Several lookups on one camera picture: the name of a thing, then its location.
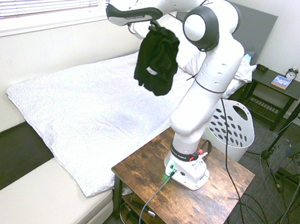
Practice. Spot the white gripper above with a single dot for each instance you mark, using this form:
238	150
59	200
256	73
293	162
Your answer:
138	30

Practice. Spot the black garment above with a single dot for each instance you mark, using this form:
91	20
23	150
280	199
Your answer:
156	60

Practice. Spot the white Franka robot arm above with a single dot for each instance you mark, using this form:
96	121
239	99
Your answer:
209	78

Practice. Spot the white perforated laundry basket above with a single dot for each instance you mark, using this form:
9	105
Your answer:
236	129

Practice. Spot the white patterned duvet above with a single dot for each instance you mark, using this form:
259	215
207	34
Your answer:
83	114

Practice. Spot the white patterned pillow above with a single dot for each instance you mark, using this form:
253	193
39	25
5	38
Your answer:
241	71

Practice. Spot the grey bed headboard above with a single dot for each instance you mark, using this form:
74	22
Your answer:
253	29

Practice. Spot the dark digital clock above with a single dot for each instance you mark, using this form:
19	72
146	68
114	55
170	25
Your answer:
262	68

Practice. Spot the black nightstand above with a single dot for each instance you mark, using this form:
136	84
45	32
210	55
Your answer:
273	98

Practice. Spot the blue paperback book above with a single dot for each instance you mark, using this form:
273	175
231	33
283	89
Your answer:
282	82

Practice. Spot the black twin bell alarm clock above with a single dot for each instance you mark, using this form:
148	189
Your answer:
292	73

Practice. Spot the rustic wooden side table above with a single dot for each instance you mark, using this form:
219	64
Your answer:
190	205

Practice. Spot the black power adapter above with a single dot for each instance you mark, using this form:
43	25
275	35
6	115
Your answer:
295	150

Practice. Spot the cream bed mattress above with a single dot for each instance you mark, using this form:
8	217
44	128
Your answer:
30	198

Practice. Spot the black camera tripod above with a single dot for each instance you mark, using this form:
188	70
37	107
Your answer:
296	117

